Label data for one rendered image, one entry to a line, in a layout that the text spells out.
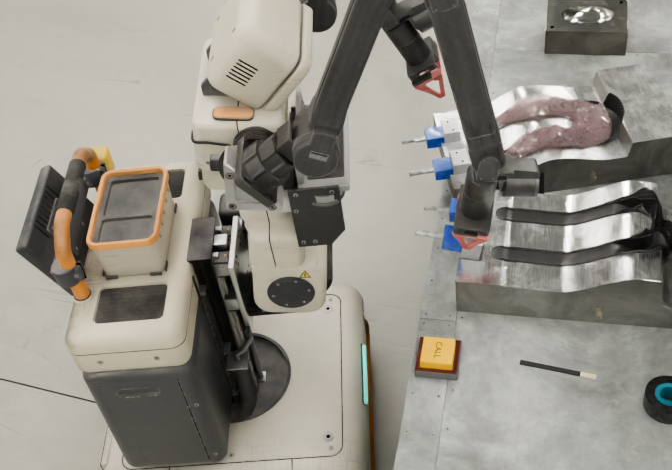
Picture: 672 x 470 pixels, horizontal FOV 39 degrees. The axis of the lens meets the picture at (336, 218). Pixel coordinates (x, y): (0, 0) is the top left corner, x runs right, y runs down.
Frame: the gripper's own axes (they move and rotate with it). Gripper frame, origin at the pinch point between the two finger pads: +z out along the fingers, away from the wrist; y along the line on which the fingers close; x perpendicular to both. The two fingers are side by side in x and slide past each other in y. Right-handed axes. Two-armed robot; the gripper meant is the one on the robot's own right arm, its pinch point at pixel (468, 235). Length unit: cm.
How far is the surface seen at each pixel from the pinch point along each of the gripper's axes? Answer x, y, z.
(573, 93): -20, 52, 11
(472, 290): -2.4, -8.7, 5.6
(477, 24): 4, 88, 27
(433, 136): 10.1, 35.0, 13.5
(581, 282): -21.9, -6.4, 0.0
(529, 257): -12.4, -0.1, 3.9
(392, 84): 31, 151, 122
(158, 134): 116, 115, 131
